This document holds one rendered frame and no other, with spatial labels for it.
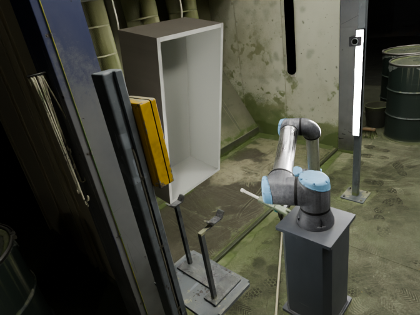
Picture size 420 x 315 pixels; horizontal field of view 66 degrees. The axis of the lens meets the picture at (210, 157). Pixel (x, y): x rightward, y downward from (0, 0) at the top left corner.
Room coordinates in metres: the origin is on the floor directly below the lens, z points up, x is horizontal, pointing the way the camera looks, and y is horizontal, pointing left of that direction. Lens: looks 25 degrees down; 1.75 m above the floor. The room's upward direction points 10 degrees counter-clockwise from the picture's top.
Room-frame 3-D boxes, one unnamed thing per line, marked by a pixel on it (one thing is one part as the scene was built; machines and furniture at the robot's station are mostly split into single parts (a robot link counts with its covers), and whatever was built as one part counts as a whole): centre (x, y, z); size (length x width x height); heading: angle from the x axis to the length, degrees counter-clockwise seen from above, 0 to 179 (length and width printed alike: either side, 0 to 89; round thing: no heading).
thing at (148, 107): (0.88, 0.18, 1.42); 0.12 x 0.06 x 0.26; 43
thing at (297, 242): (1.37, -0.49, 0.32); 0.31 x 0.31 x 0.64; 43
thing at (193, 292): (0.94, 0.12, 0.78); 0.31 x 0.23 x 0.01; 43
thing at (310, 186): (1.38, -0.49, 0.83); 0.17 x 0.15 x 0.18; 68
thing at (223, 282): (0.96, 0.10, 0.95); 0.26 x 0.15 x 0.32; 43
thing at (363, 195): (2.42, -1.24, 0.01); 0.20 x 0.20 x 0.01; 43
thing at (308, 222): (1.37, -0.49, 0.69); 0.19 x 0.19 x 0.10
